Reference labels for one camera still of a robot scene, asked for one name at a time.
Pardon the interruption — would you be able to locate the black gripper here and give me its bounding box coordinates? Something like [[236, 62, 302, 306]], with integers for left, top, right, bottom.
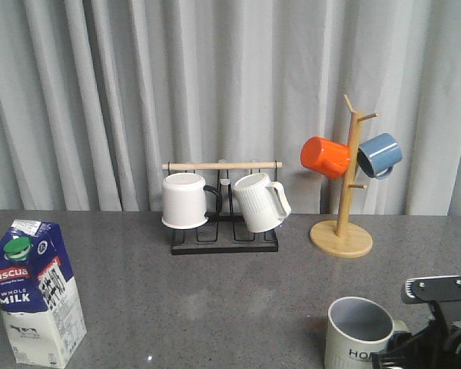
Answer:
[[372, 275, 461, 368]]

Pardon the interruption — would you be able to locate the cream HOME mug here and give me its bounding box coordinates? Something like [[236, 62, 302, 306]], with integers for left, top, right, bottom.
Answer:
[[323, 297, 409, 368]]

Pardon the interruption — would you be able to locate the blue white milk carton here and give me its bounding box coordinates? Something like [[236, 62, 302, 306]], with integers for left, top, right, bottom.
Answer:
[[0, 219, 86, 368]]

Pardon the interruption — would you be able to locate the wooden mug tree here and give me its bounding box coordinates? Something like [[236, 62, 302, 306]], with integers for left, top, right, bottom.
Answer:
[[309, 95, 378, 258]]

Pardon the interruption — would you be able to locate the blue mug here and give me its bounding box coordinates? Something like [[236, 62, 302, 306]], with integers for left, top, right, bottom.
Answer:
[[357, 133, 403, 180]]

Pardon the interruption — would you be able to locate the orange mug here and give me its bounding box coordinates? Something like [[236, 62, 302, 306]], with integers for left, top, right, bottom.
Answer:
[[300, 136, 350, 179]]

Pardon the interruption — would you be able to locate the white ribbed mug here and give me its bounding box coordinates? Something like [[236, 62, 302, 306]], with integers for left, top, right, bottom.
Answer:
[[233, 172, 291, 233]]

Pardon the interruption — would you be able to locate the grey pleated curtain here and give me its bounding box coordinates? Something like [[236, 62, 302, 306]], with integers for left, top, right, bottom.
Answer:
[[0, 1, 461, 215]]

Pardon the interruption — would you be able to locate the black wire mug rack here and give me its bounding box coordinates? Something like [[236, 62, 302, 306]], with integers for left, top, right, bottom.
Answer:
[[162, 160, 283, 255]]

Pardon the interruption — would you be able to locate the white mug black handle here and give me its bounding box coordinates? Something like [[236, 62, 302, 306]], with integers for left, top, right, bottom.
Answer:
[[161, 172, 223, 230]]

